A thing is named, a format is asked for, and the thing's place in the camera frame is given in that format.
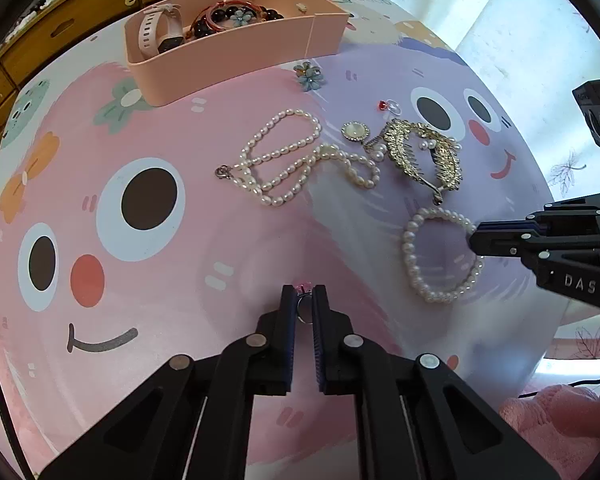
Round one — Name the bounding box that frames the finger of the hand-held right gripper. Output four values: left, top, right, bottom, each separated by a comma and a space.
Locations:
479, 193, 600, 237
467, 232, 600, 302

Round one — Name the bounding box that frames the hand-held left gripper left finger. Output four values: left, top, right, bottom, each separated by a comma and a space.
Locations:
40, 284, 299, 480

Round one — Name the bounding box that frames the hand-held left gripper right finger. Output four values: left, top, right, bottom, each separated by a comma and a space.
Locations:
311, 284, 562, 480

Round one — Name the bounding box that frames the silver ring with pink gem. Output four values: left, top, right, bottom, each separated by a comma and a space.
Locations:
294, 283, 315, 324

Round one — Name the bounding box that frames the pearl bracelet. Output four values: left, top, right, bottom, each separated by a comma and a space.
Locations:
401, 207, 486, 304

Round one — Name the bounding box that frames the pink plastic box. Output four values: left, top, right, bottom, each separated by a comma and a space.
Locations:
123, 0, 352, 108

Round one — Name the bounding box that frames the gold pearl hair claw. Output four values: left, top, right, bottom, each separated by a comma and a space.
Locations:
381, 118, 464, 206

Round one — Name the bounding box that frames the cartoon printed mat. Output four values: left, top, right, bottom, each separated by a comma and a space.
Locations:
0, 0, 577, 480

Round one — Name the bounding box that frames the pink fluffy blanket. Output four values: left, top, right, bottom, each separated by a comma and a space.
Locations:
499, 384, 600, 457

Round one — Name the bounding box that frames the round pearl brooch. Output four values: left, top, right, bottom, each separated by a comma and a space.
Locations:
341, 121, 371, 144

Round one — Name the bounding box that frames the pink smartwatch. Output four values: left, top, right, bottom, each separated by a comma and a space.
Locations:
138, 3, 186, 54

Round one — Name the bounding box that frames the wooden cabinet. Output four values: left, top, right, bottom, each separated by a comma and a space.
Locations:
0, 0, 254, 150

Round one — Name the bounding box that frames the black cable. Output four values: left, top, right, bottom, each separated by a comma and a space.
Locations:
0, 337, 31, 480
517, 345, 600, 401

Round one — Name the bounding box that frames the pearl necklace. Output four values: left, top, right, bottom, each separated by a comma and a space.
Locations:
214, 109, 381, 208

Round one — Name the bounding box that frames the dark bead bracelet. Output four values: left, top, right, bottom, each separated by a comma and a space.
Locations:
184, 3, 286, 42

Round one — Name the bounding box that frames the red bead bracelet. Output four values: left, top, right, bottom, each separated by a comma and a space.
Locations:
192, 0, 259, 37

